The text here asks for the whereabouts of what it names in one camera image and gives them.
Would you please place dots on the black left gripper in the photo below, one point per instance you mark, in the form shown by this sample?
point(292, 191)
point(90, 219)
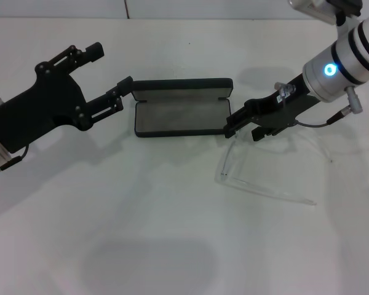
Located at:
point(43, 104)

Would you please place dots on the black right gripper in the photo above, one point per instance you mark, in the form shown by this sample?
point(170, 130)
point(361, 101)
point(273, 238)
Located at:
point(276, 113)

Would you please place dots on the clear plastic glasses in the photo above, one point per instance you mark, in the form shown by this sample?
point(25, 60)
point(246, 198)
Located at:
point(225, 175)

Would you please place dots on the black glasses case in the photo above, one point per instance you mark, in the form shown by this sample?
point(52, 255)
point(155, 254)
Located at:
point(181, 120)

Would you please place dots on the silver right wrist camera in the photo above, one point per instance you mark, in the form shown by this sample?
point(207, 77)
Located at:
point(313, 9)

